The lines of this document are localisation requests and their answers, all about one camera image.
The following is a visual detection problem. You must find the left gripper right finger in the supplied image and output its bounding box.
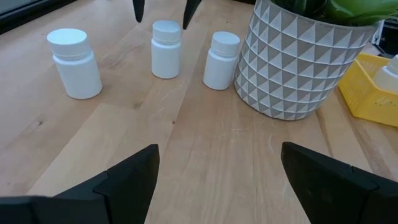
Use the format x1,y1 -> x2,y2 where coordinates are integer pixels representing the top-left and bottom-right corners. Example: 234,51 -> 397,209
280,141 -> 398,224

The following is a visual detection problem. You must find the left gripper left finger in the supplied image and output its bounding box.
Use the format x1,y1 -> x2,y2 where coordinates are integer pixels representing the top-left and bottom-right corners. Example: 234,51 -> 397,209
0,143 -> 161,224

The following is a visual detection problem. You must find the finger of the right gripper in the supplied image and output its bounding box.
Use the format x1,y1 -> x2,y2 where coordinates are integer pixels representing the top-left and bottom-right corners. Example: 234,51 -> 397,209
182,0 -> 203,30
131,0 -> 146,24

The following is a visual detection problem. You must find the white pill bottle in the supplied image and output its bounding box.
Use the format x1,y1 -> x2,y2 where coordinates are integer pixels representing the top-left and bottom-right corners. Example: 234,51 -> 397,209
150,20 -> 182,80
372,54 -> 398,95
46,27 -> 103,101
202,30 -> 242,91

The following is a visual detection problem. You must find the yellow plastic basket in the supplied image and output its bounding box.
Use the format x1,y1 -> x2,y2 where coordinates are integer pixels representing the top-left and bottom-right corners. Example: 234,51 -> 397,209
337,52 -> 398,128

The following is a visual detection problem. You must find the grey triangle-patterned plant pot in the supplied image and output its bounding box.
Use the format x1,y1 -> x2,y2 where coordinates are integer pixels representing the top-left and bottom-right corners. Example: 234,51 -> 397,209
233,0 -> 379,121

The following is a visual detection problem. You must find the green succulent plant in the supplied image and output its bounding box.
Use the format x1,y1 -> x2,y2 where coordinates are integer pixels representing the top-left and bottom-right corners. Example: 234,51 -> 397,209
306,0 -> 398,27

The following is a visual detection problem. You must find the black aluminium table frame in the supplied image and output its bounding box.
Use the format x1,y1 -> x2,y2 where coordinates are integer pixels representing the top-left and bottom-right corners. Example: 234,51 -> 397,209
0,0 -> 78,35

